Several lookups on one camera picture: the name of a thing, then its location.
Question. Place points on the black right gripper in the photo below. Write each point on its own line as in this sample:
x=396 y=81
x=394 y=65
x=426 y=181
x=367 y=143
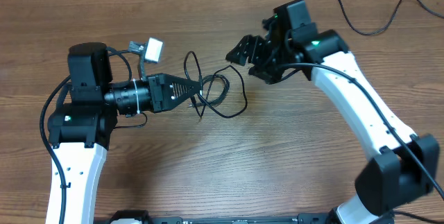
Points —
x=245 y=50

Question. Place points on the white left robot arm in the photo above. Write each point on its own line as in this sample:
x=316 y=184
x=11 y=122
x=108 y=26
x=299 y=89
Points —
x=79 y=131

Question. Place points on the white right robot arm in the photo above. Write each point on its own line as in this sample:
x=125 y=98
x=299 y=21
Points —
x=401 y=166

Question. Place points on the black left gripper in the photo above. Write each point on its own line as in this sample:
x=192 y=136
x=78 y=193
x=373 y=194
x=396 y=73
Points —
x=159 y=87

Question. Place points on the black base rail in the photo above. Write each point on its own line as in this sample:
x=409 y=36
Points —
x=141 y=216

